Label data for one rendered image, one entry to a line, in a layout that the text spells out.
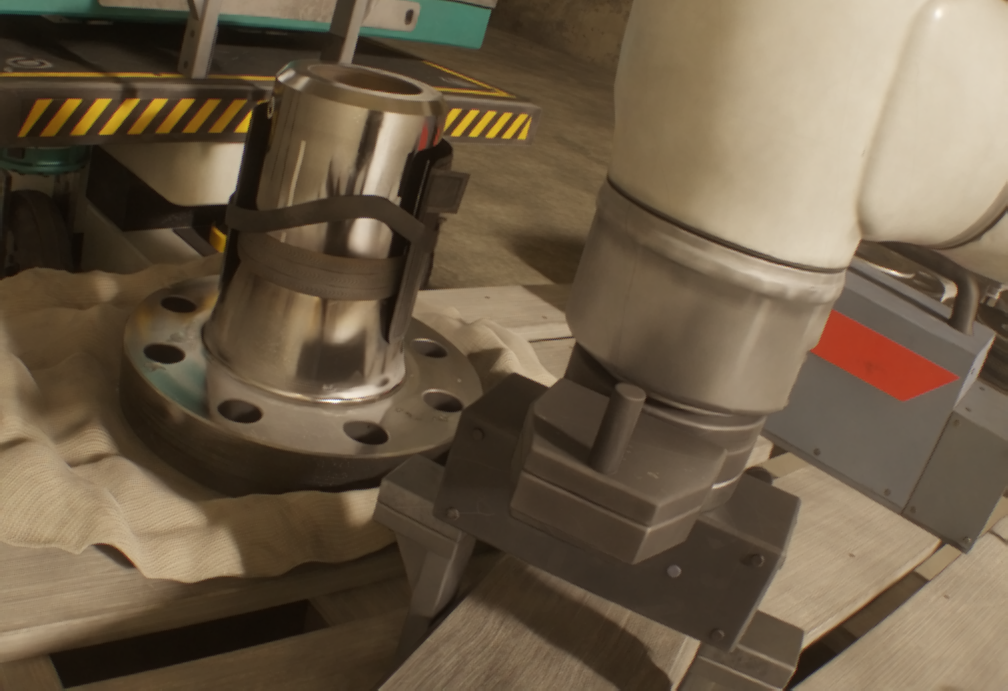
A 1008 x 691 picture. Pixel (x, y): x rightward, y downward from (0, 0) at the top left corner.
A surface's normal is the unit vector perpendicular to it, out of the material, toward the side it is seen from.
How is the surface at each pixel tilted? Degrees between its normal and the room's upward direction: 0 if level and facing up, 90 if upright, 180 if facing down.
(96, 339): 62
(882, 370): 90
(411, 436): 0
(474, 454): 90
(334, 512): 51
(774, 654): 0
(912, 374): 90
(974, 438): 90
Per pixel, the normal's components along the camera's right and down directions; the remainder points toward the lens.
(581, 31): -0.74, 0.06
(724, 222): -0.41, 0.33
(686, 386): -0.19, 0.33
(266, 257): -0.48, 0.13
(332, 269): 0.24, 0.28
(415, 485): 0.26, -0.89
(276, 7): 0.69, 0.44
